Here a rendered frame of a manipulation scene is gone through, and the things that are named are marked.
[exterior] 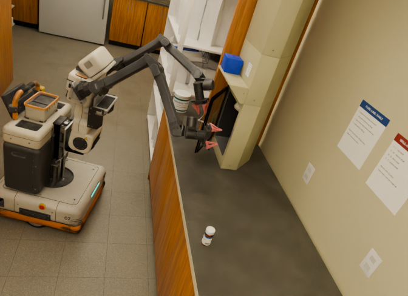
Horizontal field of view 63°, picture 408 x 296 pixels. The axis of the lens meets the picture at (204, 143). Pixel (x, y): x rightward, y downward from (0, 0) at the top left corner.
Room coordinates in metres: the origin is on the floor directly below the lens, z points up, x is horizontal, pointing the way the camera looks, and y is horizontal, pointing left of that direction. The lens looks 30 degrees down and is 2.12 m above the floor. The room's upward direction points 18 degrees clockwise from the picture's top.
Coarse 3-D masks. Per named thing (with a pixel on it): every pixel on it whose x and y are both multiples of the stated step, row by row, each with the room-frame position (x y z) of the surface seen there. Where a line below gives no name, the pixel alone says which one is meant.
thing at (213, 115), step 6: (222, 90) 1.99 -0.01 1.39; (222, 96) 2.04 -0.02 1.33; (210, 102) 1.82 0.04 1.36; (216, 102) 1.93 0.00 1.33; (222, 102) 2.08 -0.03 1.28; (216, 108) 1.98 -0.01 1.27; (210, 114) 1.88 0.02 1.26; (216, 114) 2.03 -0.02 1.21; (204, 120) 1.82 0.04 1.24; (210, 120) 1.93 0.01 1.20; (216, 120) 2.08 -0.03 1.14
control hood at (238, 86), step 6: (222, 72) 1.97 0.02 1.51; (228, 78) 1.88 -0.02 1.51; (234, 78) 1.92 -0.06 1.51; (240, 78) 1.95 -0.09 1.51; (234, 84) 1.82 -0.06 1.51; (240, 84) 1.85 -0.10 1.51; (234, 90) 1.80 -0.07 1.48; (240, 90) 1.81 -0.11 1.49; (246, 90) 1.82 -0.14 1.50; (240, 96) 1.81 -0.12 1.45; (240, 102) 1.82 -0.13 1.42
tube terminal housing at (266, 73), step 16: (256, 64) 1.84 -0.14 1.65; (272, 64) 1.85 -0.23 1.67; (256, 80) 1.83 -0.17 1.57; (272, 80) 1.88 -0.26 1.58; (256, 96) 1.85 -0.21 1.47; (272, 96) 1.98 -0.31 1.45; (240, 112) 1.83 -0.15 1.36; (256, 112) 1.86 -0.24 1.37; (240, 128) 1.84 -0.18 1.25; (256, 128) 1.93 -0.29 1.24; (240, 144) 1.85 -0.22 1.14; (224, 160) 1.83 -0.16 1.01; (240, 160) 1.88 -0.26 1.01
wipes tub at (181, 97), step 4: (176, 92) 2.45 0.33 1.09; (180, 92) 2.47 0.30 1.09; (184, 92) 2.50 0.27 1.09; (188, 92) 2.53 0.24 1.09; (176, 96) 2.43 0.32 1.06; (180, 96) 2.42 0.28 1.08; (184, 96) 2.42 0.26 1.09; (188, 96) 2.45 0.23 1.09; (176, 100) 2.43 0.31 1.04; (180, 100) 2.42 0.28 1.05; (184, 100) 2.43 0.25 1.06; (188, 100) 2.46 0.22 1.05; (176, 104) 2.42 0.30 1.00; (180, 104) 2.42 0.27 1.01; (184, 104) 2.43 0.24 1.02; (176, 108) 2.42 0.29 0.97; (180, 108) 2.42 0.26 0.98; (184, 108) 2.44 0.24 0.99; (180, 112) 2.43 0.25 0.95; (184, 112) 2.45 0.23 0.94
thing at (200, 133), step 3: (204, 126) 1.71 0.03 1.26; (204, 129) 1.69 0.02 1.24; (207, 129) 1.67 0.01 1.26; (198, 132) 1.65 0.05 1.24; (201, 132) 1.66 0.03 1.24; (204, 132) 1.67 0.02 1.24; (195, 135) 1.64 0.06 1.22; (198, 135) 1.64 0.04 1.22; (201, 135) 1.65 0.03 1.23; (204, 135) 1.66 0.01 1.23; (195, 138) 1.64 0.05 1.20; (198, 138) 1.64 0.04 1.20; (201, 138) 1.65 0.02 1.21; (204, 138) 1.65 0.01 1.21; (201, 141) 1.69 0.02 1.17; (204, 141) 1.65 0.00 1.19; (204, 144) 1.66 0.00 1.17
